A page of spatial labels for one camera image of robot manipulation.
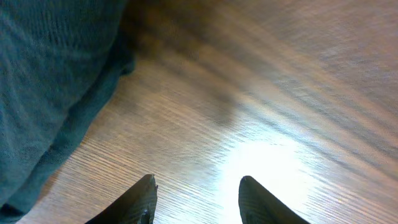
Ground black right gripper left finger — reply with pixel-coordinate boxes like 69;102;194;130
86;174;158;224

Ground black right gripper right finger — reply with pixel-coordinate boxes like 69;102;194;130
238;175;309;224

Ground black printed t-shirt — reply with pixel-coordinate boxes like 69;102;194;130
1;0;134;223

